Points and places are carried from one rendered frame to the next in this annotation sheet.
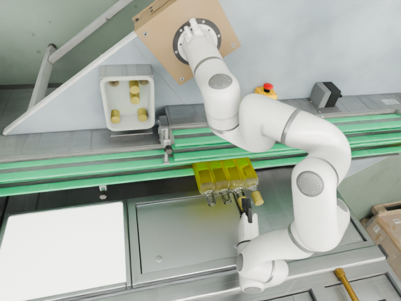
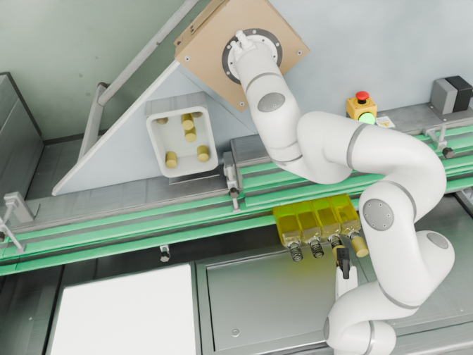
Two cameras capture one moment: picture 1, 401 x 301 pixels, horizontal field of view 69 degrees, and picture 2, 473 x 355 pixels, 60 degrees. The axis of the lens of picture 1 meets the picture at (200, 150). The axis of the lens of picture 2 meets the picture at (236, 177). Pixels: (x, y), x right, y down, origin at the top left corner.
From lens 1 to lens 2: 0.17 m
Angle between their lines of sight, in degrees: 13
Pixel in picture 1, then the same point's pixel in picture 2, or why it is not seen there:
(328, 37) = (438, 17)
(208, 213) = (299, 272)
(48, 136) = (99, 191)
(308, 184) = (375, 216)
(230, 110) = (288, 136)
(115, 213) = (181, 279)
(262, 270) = (356, 337)
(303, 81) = (415, 81)
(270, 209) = not seen: hidden behind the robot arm
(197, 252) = (285, 322)
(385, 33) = not seen: outside the picture
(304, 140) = (374, 160)
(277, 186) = not seen: hidden behind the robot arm
